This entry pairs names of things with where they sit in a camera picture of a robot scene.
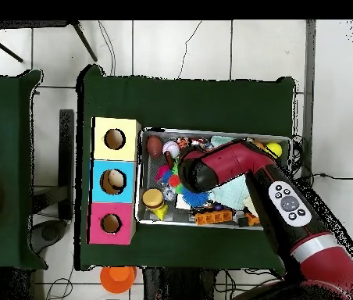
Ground dark green side table cloth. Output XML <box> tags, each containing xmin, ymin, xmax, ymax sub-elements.
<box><xmin>0</xmin><ymin>69</ymin><xmax>48</xmax><ymax>270</ymax></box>

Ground orange plastic cup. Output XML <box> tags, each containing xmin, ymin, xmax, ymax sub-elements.
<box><xmin>99</xmin><ymin>266</ymin><xmax>137</xmax><ymax>295</ymax></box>

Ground black power cable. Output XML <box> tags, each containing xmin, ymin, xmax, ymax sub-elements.
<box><xmin>290</xmin><ymin>134</ymin><xmax>353</xmax><ymax>195</ymax></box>

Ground plain blue spiky ball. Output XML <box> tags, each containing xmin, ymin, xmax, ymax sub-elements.
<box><xmin>180</xmin><ymin>187</ymin><xmax>210</xmax><ymax>208</ymax></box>

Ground clear plastic packet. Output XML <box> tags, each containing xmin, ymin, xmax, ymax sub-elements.
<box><xmin>160</xmin><ymin>183</ymin><xmax>177</xmax><ymax>202</ymax></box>

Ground wire mesh bin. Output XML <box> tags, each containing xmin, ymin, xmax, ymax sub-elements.
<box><xmin>135</xmin><ymin>127</ymin><xmax>293</xmax><ymax>231</ymax></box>

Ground yellow toy cheese wedge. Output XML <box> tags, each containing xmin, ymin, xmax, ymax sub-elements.
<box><xmin>153</xmin><ymin>204</ymin><xmax>169</xmax><ymax>222</ymax></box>

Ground brown toy football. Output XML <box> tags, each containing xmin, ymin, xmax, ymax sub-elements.
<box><xmin>146</xmin><ymin>134</ymin><xmax>164</xmax><ymax>159</ymax></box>

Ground wooden box with three holes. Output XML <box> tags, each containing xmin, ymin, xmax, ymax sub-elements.
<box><xmin>88</xmin><ymin>116</ymin><xmax>141</xmax><ymax>245</ymax></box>

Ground black tripod stand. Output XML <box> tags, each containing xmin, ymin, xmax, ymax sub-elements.
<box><xmin>0</xmin><ymin>20</ymin><xmax>98</xmax><ymax>63</ymax></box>

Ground toy hamburger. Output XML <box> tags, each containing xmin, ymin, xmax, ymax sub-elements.
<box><xmin>141</xmin><ymin>188</ymin><xmax>166</xmax><ymax>211</ymax></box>

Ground black floor cables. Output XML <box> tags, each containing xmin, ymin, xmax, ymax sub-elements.
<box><xmin>213</xmin><ymin>268</ymin><xmax>285</xmax><ymax>300</ymax></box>

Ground brown toy bat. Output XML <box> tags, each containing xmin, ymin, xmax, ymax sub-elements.
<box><xmin>165</xmin><ymin>152</ymin><xmax>177</xmax><ymax>171</ymax></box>

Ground grey stand base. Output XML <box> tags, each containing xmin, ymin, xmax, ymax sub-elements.
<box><xmin>30</xmin><ymin>219</ymin><xmax>69</xmax><ymax>255</ymax></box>

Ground yellow smooth ball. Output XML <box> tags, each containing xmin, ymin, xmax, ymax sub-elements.
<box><xmin>264</xmin><ymin>141</ymin><xmax>283</xmax><ymax>159</ymax></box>

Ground mint green muslin cloth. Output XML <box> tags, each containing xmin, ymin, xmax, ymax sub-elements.
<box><xmin>209</xmin><ymin>134</ymin><xmax>250</xmax><ymax>211</ymax></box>

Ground beige round toy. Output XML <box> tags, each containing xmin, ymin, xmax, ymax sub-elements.
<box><xmin>102</xmin><ymin>170</ymin><xmax>127</xmax><ymax>193</ymax></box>

